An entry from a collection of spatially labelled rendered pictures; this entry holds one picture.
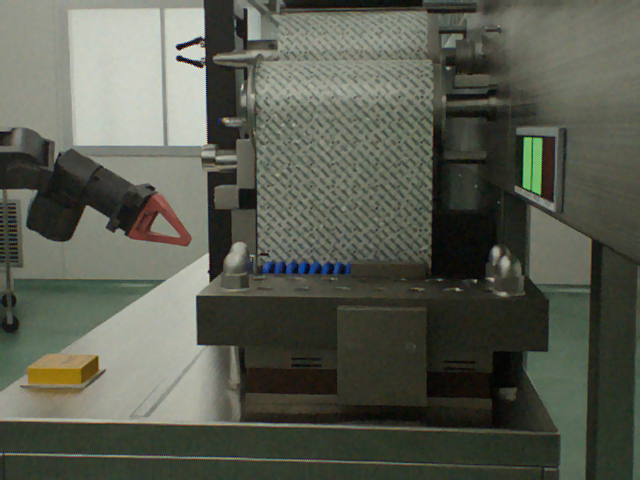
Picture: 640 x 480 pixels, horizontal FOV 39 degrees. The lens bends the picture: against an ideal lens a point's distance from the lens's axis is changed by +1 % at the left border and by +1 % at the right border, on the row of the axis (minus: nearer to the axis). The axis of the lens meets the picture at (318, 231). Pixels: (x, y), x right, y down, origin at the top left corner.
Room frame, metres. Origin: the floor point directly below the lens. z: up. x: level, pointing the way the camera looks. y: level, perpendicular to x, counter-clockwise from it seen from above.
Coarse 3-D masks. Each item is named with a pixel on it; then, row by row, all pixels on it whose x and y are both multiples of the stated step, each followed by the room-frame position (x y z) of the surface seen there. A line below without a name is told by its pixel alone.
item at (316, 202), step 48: (288, 144) 1.21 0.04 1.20; (336, 144) 1.21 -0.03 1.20; (384, 144) 1.20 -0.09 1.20; (432, 144) 1.20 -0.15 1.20; (288, 192) 1.21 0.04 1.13; (336, 192) 1.21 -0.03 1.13; (384, 192) 1.20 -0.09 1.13; (288, 240) 1.21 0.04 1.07; (336, 240) 1.21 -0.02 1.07; (384, 240) 1.20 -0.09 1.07
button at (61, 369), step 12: (48, 360) 1.14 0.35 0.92; (60, 360) 1.14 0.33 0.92; (72, 360) 1.14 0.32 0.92; (84, 360) 1.14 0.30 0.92; (96, 360) 1.16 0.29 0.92; (36, 372) 1.11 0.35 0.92; (48, 372) 1.11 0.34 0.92; (60, 372) 1.11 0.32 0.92; (72, 372) 1.10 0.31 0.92; (84, 372) 1.12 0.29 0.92; (96, 372) 1.16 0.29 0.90; (72, 384) 1.10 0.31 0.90
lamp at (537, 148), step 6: (534, 138) 0.85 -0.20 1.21; (534, 144) 0.85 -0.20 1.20; (540, 144) 0.82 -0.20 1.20; (534, 150) 0.85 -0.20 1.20; (540, 150) 0.82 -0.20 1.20; (534, 156) 0.85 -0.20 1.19; (540, 156) 0.82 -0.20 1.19; (534, 162) 0.85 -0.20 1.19; (540, 162) 0.81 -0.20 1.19; (534, 168) 0.85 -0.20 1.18; (540, 168) 0.81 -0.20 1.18; (534, 174) 0.85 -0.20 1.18; (540, 174) 0.81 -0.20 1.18; (534, 180) 0.85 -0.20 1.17; (540, 180) 0.81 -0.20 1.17; (534, 186) 0.85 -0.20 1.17; (540, 186) 0.81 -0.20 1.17; (540, 192) 0.81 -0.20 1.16
